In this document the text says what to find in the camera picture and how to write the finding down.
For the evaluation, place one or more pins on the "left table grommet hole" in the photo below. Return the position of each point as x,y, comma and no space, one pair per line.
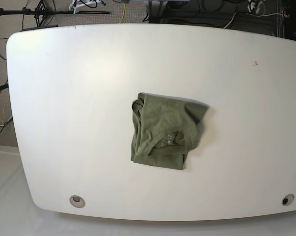
77,201

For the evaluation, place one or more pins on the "olive green T-shirt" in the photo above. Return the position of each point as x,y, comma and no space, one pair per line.
166,130

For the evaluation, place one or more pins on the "black tripod stand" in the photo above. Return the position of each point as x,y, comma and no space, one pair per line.
40,13

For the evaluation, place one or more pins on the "right table grommet hole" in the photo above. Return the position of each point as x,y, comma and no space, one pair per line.
288,199

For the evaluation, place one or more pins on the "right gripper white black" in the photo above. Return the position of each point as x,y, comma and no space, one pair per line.
76,5

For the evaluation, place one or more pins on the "table grommet hole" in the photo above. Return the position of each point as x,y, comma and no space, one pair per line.
77,201
288,199

